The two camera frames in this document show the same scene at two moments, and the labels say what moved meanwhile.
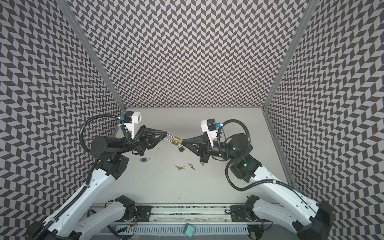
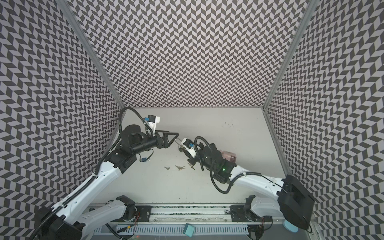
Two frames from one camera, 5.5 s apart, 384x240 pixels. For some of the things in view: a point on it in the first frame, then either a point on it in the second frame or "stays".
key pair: (180, 168) stays
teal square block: (188, 230) stays
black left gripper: (140, 143) -> (166, 143)
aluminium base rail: (193, 214) stays
